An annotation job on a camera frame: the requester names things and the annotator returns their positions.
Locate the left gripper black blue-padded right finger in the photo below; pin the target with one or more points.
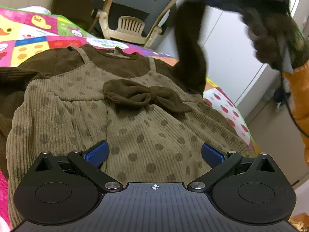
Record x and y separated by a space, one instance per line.
222 164

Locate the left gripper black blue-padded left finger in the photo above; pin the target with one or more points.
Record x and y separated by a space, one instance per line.
88 163

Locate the white wardrobe cabinet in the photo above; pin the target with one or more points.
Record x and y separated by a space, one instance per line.
230 57

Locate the orange plush sleeve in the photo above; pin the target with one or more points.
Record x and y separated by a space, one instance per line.
299 87

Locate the beige black mesh office chair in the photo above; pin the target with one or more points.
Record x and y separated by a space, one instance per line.
132 21

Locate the colourful cartoon patchwork blanket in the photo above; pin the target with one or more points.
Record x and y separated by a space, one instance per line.
36 38

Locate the white fluffy cloth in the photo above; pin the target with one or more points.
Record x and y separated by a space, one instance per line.
36 9

